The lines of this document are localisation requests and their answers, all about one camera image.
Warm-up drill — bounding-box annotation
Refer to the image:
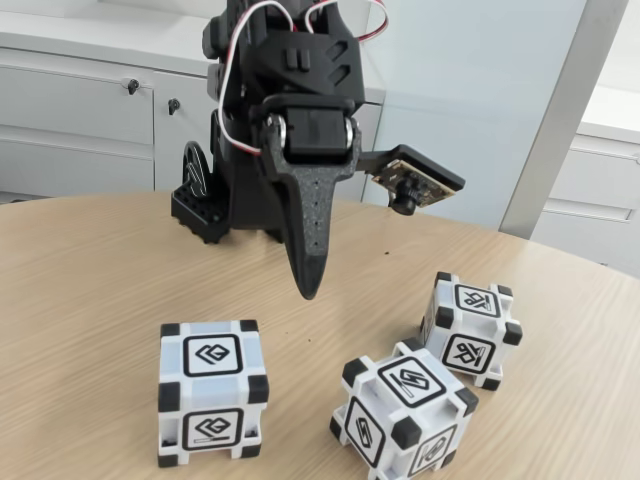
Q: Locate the white cube with crossed symbol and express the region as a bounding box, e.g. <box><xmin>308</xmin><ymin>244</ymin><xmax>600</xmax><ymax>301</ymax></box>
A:
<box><xmin>418</xmin><ymin>271</ymin><xmax>524</xmax><ymax>392</ymax></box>

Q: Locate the white cube with zigzag symbol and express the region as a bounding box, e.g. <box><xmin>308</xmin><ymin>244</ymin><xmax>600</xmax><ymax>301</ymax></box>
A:
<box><xmin>328</xmin><ymin>338</ymin><xmax>480</xmax><ymax>480</ymax></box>

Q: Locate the black table clamp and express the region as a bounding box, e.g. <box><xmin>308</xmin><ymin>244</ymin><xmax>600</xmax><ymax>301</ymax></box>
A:
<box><xmin>170</xmin><ymin>141</ymin><xmax>232</xmax><ymax>246</ymax></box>

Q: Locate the white cube with arrow symbol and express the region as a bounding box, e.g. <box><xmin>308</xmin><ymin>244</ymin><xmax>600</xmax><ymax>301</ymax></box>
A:
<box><xmin>157</xmin><ymin>319</ymin><xmax>271</xmax><ymax>470</ymax></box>

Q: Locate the white cabinet with locks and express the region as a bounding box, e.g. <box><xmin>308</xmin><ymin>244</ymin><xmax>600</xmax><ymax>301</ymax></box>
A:
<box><xmin>0</xmin><ymin>19</ymin><xmax>386</xmax><ymax>206</ymax></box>

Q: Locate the white drawer cabinet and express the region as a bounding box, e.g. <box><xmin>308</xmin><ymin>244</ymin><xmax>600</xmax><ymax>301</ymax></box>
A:
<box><xmin>534</xmin><ymin>84</ymin><xmax>640</xmax><ymax>281</ymax></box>

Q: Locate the red white servo cable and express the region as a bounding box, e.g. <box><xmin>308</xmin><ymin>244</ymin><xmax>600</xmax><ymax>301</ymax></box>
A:
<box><xmin>217</xmin><ymin>0</ymin><xmax>297</xmax><ymax>157</ymax></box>
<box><xmin>302</xmin><ymin>0</ymin><xmax>392</xmax><ymax>40</ymax></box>

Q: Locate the camera module on black mount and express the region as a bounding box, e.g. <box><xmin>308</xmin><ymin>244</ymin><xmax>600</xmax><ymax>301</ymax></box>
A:
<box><xmin>358</xmin><ymin>143</ymin><xmax>467</xmax><ymax>217</ymax></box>

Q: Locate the grey metal post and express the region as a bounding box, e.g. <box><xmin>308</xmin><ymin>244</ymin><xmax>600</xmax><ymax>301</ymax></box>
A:
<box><xmin>498</xmin><ymin>0</ymin><xmax>630</xmax><ymax>244</ymax></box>

